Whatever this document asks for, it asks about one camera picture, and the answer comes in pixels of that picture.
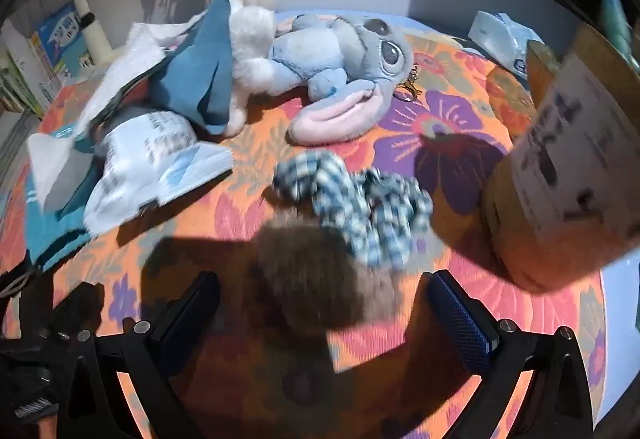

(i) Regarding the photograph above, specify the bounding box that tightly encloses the brown fuzzy pompom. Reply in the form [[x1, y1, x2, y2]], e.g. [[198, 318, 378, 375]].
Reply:
[[257, 221, 401, 330]]

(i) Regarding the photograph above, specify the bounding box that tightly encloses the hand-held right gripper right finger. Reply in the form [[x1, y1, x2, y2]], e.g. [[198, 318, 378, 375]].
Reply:
[[425, 269, 596, 439]]

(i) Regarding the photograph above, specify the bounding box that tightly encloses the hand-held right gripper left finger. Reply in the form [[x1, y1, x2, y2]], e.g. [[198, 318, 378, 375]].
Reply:
[[60, 270, 223, 439]]

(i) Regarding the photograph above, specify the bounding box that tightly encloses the teal ribbed object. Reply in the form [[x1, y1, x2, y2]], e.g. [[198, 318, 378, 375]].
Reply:
[[600, 0, 640, 70]]

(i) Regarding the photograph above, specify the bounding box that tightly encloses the floral orange tablecloth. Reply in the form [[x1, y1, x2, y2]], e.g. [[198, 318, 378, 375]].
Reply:
[[0, 12, 608, 439]]

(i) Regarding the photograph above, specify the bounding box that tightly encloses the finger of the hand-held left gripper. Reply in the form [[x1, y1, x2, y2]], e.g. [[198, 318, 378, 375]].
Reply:
[[50, 281, 107, 336]]

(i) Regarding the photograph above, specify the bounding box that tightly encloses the white plush toy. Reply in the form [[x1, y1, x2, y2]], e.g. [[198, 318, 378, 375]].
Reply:
[[224, 4, 277, 137]]

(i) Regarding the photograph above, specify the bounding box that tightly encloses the stack of books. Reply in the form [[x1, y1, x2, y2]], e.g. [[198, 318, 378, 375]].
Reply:
[[0, 2, 96, 115]]

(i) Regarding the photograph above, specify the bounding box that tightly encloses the blue cloth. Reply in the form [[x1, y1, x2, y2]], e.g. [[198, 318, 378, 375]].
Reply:
[[150, 0, 236, 136]]

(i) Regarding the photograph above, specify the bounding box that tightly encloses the white tissue pack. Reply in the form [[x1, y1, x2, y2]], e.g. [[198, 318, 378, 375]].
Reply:
[[468, 10, 546, 80]]

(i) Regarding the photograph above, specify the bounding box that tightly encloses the white printed packet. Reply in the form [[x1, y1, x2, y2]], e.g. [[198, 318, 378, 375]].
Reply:
[[85, 143, 235, 236], [102, 112, 198, 170]]

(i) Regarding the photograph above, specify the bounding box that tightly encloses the blue plush toy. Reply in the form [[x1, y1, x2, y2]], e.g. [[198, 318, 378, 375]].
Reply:
[[269, 13, 416, 145]]

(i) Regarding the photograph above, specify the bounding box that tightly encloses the teal knit cloth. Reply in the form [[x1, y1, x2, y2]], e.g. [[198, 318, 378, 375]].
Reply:
[[24, 169, 101, 270]]

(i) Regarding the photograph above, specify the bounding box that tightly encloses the plaid scrunchie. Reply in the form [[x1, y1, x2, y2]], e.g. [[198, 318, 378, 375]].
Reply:
[[272, 152, 435, 270]]

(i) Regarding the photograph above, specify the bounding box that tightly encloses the white lamp pole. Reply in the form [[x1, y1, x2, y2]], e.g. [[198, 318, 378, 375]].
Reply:
[[67, 0, 115, 67]]

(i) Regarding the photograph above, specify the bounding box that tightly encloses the gold keychain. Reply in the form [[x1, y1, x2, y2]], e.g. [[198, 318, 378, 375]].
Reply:
[[395, 64, 423, 102]]

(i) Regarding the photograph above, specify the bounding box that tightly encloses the white textured cloth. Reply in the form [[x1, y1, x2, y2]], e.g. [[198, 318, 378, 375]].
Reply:
[[89, 22, 201, 122]]

